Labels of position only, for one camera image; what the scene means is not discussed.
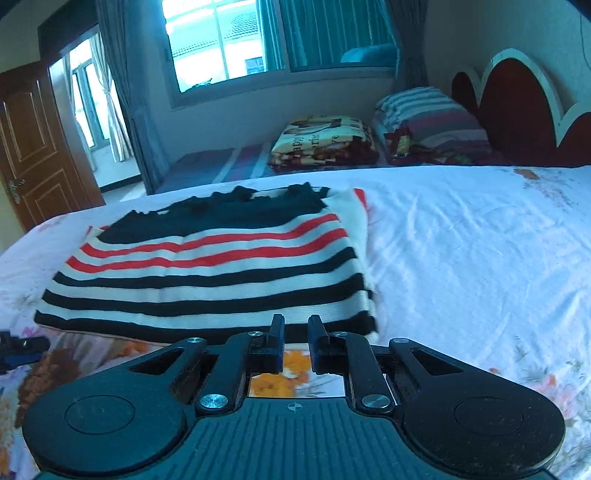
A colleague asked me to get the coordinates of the striped pillow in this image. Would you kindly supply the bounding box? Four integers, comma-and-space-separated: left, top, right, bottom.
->
371, 86, 498, 165

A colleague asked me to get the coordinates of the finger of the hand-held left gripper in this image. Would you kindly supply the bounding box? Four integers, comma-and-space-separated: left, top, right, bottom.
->
0, 330, 51, 374

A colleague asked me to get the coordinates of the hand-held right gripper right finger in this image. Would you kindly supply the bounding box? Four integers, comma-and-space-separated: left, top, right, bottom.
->
307, 315, 465, 412

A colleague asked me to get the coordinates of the grey-blue curtain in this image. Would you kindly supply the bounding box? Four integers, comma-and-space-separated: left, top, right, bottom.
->
94, 0, 172, 195
385, 0, 430, 91

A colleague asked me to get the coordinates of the sliding glass window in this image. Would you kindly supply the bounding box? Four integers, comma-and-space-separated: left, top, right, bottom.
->
159, 0, 403, 110

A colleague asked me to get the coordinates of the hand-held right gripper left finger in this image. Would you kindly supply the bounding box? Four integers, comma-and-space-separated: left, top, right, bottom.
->
130, 314, 286, 416

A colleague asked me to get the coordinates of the teal cushion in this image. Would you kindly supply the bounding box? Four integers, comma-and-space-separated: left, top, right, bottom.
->
339, 43, 399, 66

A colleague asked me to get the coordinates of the striped knit sweater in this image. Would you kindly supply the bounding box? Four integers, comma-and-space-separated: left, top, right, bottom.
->
33, 182, 382, 345

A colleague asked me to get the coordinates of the red scalloped headboard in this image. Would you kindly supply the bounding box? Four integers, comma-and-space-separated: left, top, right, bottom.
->
450, 48, 591, 169

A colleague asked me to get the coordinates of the balcony window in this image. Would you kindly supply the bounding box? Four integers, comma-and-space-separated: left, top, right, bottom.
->
62, 36, 110, 153

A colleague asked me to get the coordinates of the teal striped curtain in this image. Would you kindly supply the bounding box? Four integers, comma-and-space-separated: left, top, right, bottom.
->
257, 0, 398, 71

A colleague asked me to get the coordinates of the striped mattress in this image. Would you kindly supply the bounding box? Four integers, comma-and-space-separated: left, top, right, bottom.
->
154, 140, 278, 195

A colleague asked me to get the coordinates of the brown wooden door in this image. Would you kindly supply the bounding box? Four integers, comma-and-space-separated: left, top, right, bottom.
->
0, 62, 107, 232

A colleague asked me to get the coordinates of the folded printed blanket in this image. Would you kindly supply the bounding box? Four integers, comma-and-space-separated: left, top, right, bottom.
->
267, 115, 382, 173

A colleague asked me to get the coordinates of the floral bed sheet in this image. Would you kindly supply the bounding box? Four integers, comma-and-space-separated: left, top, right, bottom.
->
0, 164, 591, 480

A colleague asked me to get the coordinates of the white tied curtain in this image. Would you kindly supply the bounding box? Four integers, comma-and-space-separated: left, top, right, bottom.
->
89, 34, 135, 162

